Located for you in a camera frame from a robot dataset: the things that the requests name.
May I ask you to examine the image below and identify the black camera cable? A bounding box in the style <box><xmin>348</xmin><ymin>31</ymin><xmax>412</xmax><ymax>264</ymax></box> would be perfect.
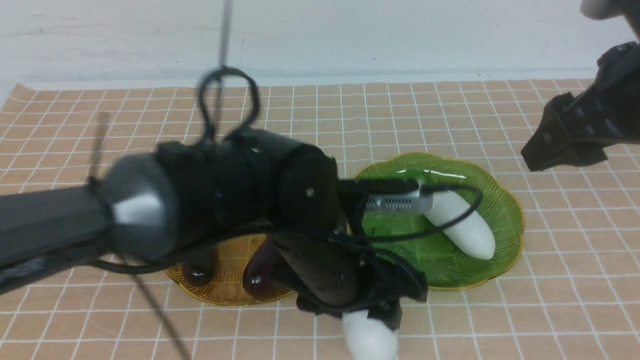
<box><xmin>197</xmin><ymin>66</ymin><xmax>485</xmax><ymax>246</ymax></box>

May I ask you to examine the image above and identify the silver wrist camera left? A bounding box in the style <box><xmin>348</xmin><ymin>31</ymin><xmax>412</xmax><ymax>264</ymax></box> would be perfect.
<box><xmin>337</xmin><ymin>178</ymin><xmax>434</xmax><ymax>215</ymax></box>

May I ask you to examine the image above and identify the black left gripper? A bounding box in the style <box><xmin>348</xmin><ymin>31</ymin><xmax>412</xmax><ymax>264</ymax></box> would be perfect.
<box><xmin>267</xmin><ymin>234</ymin><xmax>428</xmax><ymax>331</ymax></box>

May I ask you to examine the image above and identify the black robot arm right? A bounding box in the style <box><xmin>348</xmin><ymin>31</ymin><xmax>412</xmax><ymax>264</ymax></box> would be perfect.
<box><xmin>520</xmin><ymin>41</ymin><xmax>640</xmax><ymax>173</ymax></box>

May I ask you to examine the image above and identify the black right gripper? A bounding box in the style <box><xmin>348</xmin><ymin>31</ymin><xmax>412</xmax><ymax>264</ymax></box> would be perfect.
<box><xmin>520</xmin><ymin>92</ymin><xmax>626</xmax><ymax>173</ymax></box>

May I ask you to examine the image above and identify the white radish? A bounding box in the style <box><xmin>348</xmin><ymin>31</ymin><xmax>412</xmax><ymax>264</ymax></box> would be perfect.
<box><xmin>426</xmin><ymin>191</ymin><xmax>496</xmax><ymax>260</ymax></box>
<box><xmin>342</xmin><ymin>309</ymin><xmax>400</xmax><ymax>360</ymax></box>

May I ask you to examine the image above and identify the green ribbed plastic plate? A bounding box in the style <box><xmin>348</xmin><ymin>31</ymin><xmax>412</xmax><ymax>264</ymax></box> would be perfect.
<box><xmin>357</xmin><ymin>152</ymin><xmax>525</xmax><ymax>290</ymax></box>

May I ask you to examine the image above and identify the dark purple eggplant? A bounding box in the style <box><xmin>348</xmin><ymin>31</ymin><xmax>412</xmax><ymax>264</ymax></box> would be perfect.
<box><xmin>242</xmin><ymin>239</ymin><xmax>285</xmax><ymax>297</ymax></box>
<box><xmin>182</xmin><ymin>249</ymin><xmax>216</xmax><ymax>287</ymax></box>

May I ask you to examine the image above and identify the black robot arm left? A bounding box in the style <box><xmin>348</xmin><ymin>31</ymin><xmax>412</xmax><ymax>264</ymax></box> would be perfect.
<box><xmin>1</xmin><ymin>129</ymin><xmax>428</xmax><ymax>330</ymax></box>

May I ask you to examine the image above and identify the amber ribbed plastic plate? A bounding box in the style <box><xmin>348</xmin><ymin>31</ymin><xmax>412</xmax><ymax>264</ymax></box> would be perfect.
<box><xmin>164</xmin><ymin>234</ymin><xmax>295</xmax><ymax>307</ymax></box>

